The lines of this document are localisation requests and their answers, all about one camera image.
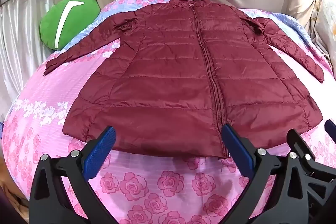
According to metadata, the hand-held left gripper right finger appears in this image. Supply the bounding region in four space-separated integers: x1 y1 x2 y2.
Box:
222 123 311 224

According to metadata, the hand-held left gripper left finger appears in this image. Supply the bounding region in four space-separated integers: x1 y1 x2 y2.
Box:
29 126 117 224

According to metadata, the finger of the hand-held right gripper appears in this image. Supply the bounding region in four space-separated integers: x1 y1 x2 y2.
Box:
287 129 336 197
324 120 336 138

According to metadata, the maroon puffer jacket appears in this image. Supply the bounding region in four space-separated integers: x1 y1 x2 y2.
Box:
43 0 325 160

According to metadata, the pink blue floral bed sheet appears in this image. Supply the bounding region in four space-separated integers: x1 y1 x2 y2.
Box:
1 0 334 224

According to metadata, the cream floral fabric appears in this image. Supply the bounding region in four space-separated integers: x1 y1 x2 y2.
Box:
309 0 336 63

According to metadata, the green plush cushion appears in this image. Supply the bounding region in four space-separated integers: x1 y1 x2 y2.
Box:
39 0 102 50

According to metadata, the silver satin curtain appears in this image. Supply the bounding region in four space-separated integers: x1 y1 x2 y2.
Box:
0 0 62 111

